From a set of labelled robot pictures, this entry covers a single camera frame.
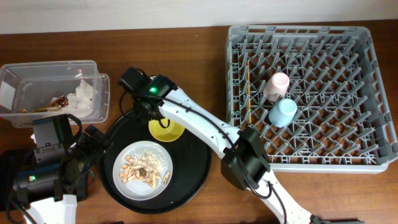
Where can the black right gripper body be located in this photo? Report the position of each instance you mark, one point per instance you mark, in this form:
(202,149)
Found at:
(143,109)

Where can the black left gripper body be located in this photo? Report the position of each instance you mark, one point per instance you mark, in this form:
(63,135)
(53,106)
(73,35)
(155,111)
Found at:
(96,137)

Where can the yellow bowl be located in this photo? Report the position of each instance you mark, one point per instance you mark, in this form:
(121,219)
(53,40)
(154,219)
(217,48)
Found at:
(165,130)

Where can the white tissue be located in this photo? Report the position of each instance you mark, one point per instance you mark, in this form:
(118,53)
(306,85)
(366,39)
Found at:
(80,99)

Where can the gold snack wrapper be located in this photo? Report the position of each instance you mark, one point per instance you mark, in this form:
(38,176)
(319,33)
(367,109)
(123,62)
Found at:
(54,105)

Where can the grey plate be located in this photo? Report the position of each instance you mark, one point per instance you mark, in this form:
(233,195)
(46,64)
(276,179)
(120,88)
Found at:
(138,190)

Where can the food scraps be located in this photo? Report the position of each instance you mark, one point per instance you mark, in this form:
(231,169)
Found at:
(146,167)

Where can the pink cup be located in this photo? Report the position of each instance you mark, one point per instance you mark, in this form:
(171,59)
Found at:
(276,86)

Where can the blue cup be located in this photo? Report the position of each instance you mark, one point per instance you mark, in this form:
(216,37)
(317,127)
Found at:
(283,112)

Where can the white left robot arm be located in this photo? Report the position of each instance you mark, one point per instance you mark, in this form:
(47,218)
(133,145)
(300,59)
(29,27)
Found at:
(47,193)

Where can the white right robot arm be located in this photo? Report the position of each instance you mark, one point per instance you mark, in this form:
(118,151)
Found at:
(243,159)

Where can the clear plastic waste bin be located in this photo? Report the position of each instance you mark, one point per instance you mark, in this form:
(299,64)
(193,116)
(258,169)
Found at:
(32,85)

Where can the grey dishwasher rack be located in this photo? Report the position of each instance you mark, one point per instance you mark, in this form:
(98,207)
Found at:
(343,122)

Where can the black round tray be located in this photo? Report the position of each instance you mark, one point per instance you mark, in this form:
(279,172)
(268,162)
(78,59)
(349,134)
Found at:
(191,159)

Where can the black rectangular bin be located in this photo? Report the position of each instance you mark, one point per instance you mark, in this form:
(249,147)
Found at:
(16,158)

